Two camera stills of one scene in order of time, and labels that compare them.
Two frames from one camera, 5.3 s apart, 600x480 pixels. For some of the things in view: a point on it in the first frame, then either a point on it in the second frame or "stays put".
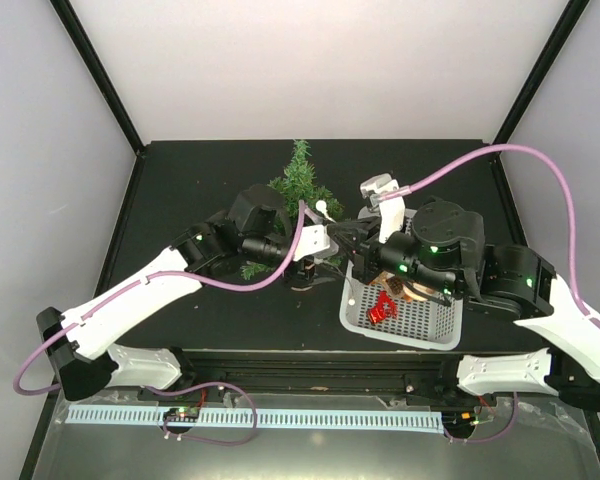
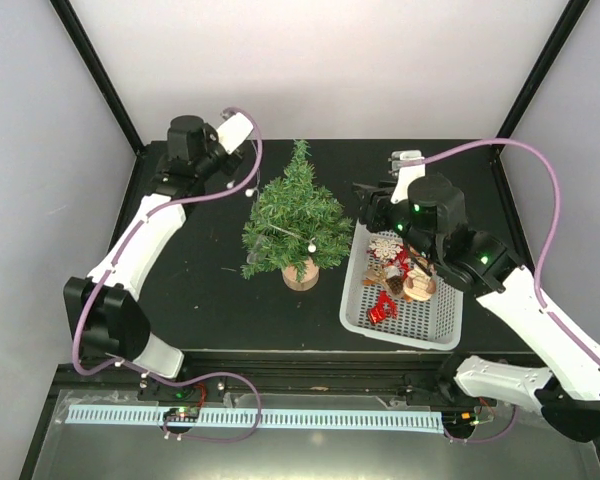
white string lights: (322, 205) to (251, 191)
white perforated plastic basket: (427, 323) stays put
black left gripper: (301, 275) to (234, 161)
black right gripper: (360, 251) to (370, 212)
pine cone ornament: (395, 284) stays put
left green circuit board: (181, 414) stays put
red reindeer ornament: (386, 308) stays put
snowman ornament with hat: (417, 291) stays put
